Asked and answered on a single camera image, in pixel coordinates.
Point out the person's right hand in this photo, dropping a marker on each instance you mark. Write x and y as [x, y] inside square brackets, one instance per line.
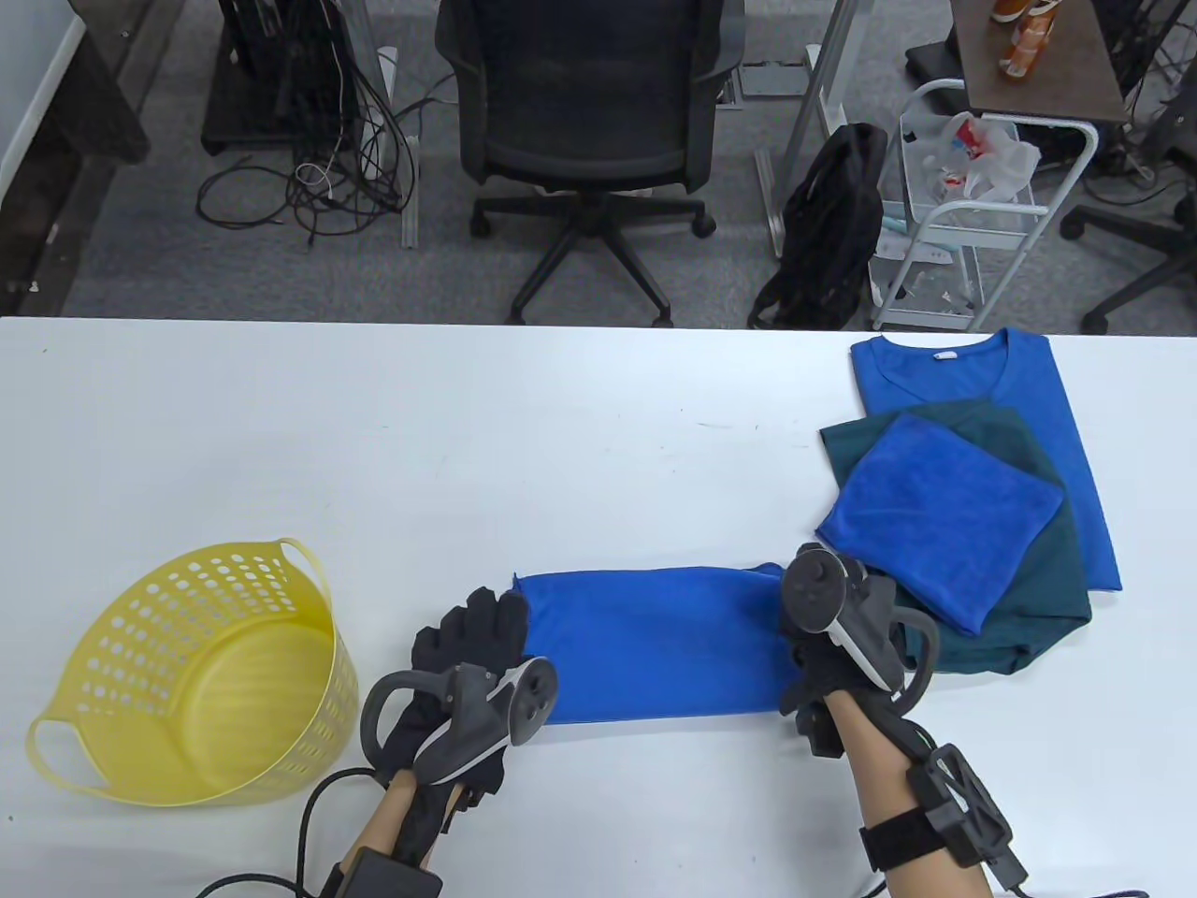
[823, 673]

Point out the person's left hand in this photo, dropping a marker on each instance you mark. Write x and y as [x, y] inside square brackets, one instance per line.
[468, 636]

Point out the smooth blue clothes piece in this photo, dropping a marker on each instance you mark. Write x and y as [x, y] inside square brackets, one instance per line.
[655, 645]

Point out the blue towel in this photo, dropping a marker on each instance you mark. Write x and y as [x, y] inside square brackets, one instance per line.
[935, 514]

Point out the dark teal towel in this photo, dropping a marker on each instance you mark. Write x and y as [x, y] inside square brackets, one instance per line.
[1038, 599]

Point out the yellow laundry basket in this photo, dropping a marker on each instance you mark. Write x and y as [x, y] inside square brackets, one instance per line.
[187, 692]

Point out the blue t-shirt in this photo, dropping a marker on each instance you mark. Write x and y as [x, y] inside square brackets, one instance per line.
[1047, 393]

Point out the person's left forearm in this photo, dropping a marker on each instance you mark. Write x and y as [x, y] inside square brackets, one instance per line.
[393, 823]

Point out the black left forearm box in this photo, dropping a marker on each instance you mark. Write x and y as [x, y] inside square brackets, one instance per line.
[379, 875]

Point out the black right forearm sensor module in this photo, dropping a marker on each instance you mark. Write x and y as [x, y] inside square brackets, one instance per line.
[963, 809]

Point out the person's right forearm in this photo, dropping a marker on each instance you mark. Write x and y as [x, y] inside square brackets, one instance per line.
[888, 776]

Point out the black backpack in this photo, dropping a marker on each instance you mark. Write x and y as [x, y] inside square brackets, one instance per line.
[832, 234]

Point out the grey metal desk leg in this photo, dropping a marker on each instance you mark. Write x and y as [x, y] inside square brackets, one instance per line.
[410, 196]
[774, 215]

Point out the white utility cart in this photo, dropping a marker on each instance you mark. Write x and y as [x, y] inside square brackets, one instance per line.
[991, 229]

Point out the black swivel chair base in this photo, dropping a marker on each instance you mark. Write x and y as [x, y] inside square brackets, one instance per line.
[1122, 229]

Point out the white plastic bag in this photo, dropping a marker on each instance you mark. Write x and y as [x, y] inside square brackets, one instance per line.
[1005, 159]

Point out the black mesh office chair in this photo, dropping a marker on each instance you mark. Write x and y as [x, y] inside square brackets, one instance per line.
[589, 94]

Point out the black computer tower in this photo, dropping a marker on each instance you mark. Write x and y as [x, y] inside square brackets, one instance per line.
[281, 56]

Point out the black flat stand base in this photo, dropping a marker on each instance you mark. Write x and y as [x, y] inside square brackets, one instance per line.
[935, 61]

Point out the orange bottle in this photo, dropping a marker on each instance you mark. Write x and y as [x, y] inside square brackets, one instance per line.
[1008, 9]
[1024, 47]

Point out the brown side table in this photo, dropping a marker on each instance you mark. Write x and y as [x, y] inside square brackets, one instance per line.
[1075, 65]

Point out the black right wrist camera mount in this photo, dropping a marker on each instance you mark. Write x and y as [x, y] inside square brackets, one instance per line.
[821, 734]

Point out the grey metal base plate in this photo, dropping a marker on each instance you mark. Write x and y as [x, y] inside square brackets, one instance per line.
[771, 82]

